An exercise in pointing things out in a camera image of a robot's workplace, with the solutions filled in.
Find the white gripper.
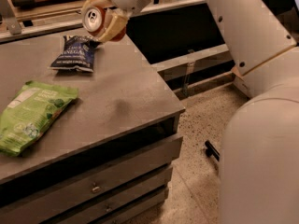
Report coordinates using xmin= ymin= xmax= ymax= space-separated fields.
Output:
xmin=81 ymin=0 xmax=151 ymax=43

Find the red coke can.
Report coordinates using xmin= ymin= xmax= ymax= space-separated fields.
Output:
xmin=81 ymin=6 xmax=128 ymax=43

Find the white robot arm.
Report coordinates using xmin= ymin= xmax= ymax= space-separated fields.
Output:
xmin=206 ymin=0 xmax=299 ymax=224

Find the dark blue chip bag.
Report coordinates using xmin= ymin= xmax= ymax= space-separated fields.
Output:
xmin=50 ymin=35 xmax=100 ymax=73

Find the green snack bag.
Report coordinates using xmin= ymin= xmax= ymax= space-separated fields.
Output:
xmin=0 ymin=81 xmax=78 ymax=156

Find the grey drawer cabinet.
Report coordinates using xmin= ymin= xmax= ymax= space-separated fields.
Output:
xmin=0 ymin=34 xmax=184 ymax=224

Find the round metal drawer knob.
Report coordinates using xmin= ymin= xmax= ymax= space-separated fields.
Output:
xmin=92 ymin=183 xmax=102 ymax=193

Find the grey metal rail frame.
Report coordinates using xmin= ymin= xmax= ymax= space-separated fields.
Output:
xmin=0 ymin=0 xmax=285 ymax=45

